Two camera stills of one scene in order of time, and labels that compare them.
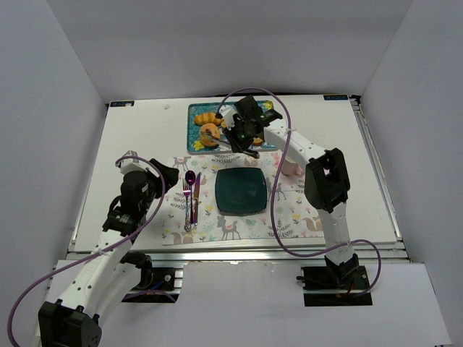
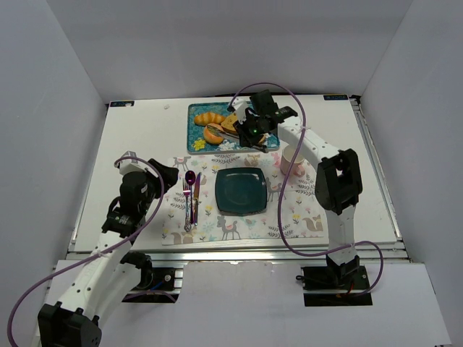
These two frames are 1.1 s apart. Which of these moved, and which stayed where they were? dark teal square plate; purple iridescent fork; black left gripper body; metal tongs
Moved: metal tongs
Stayed: purple iridescent fork; dark teal square plate; black left gripper body
